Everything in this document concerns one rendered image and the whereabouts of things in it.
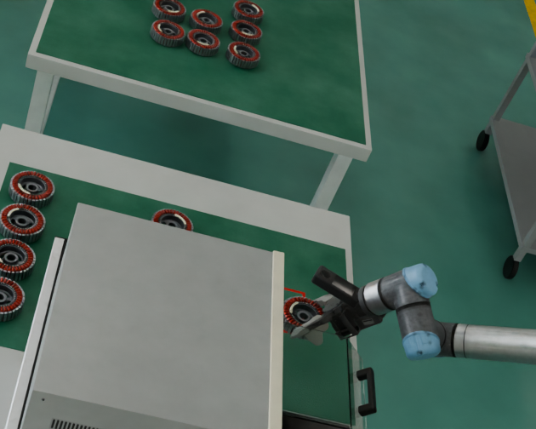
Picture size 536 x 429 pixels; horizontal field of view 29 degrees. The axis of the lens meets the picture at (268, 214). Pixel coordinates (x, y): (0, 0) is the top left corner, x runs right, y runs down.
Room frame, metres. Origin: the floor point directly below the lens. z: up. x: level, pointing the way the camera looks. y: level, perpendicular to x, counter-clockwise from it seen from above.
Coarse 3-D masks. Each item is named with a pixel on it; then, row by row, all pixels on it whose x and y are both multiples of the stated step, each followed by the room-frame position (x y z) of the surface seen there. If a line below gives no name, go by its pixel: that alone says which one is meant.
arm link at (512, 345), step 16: (448, 336) 1.72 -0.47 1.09; (464, 336) 1.72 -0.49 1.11; (480, 336) 1.71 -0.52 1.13; (496, 336) 1.71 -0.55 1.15; (512, 336) 1.71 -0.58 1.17; (528, 336) 1.71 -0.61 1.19; (448, 352) 1.70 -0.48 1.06; (464, 352) 1.70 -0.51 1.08; (480, 352) 1.69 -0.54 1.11; (496, 352) 1.69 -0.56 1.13; (512, 352) 1.69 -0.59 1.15; (528, 352) 1.68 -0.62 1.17
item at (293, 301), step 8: (288, 304) 1.77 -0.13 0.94; (296, 304) 1.78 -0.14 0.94; (304, 304) 1.79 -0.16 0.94; (312, 304) 1.80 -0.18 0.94; (288, 312) 1.74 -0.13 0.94; (296, 312) 1.78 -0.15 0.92; (304, 312) 1.77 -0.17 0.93; (312, 312) 1.79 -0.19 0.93; (320, 312) 1.79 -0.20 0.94; (288, 320) 1.72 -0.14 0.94; (296, 320) 1.73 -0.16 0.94; (304, 320) 1.75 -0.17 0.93
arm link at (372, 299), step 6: (372, 282) 1.75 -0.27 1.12; (378, 282) 1.74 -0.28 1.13; (366, 288) 1.74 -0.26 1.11; (372, 288) 1.73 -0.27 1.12; (366, 294) 1.72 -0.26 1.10; (372, 294) 1.72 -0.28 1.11; (378, 294) 1.71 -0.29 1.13; (366, 300) 1.71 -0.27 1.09; (372, 300) 1.71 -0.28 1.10; (378, 300) 1.71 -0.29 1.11; (372, 306) 1.70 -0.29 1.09; (378, 306) 1.70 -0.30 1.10; (384, 306) 1.70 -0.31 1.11; (378, 312) 1.71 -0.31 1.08; (384, 312) 1.71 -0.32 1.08
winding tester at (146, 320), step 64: (64, 256) 1.29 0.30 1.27; (128, 256) 1.31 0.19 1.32; (192, 256) 1.38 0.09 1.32; (256, 256) 1.45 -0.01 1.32; (64, 320) 1.12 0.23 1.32; (128, 320) 1.17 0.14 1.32; (192, 320) 1.23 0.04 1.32; (256, 320) 1.29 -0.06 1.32; (64, 384) 1.00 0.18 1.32; (128, 384) 1.05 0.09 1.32; (192, 384) 1.10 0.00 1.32; (256, 384) 1.16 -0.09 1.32
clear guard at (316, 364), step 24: (288, 336) 1.55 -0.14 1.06; (312, 336) 1.57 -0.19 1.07; (336, 336) 1.60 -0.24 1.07; (288, 360) 1.48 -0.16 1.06; (312, 360) 1.51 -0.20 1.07; (336, 360) 1.54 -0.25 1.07; (360, 360) 1.61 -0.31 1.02; (288, 384) 1.42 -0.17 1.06; (312, 384) 1.45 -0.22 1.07; (336, 384) 1.48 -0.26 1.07; (360, 384) 1.54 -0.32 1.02; (288, 408) 1.37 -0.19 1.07; (312, 408) 1.39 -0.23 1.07; (336, 408) 1.42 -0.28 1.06
